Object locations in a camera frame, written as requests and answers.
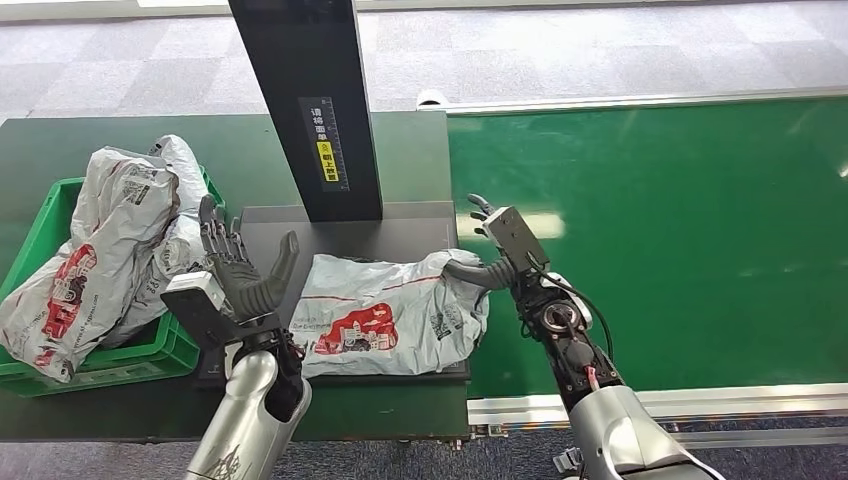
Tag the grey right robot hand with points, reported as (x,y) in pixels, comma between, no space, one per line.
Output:
(480,275)

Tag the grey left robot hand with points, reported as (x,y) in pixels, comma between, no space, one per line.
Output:
(248,285)

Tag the grey courier bag package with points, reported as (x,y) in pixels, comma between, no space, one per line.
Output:
(384,311)

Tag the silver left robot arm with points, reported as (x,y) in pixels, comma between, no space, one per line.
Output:
(252,417)

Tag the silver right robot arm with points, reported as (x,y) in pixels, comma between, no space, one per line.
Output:
(596,397)

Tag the green plastic basket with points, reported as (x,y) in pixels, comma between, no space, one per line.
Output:
(159,358)

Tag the plain grey courier bag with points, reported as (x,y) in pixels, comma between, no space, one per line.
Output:
(182,185)

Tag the yellow black column label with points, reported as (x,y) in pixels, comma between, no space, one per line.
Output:
(326,152)

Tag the grey red-print courier bag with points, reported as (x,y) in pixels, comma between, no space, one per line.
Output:
(93,265)

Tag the white conveyor end cap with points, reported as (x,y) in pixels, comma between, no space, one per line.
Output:
(430,99)

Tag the green conveyor belt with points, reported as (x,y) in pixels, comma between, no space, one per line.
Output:
(696,232)

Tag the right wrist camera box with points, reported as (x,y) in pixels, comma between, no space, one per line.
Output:
(517,238)

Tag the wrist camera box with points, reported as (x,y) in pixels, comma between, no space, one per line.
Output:
(199,308)
(517,238)

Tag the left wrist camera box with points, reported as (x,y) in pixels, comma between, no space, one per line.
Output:
(199,308)

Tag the aluminium conveyor side rail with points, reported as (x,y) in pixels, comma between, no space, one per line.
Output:
(629,100)
(517,409)

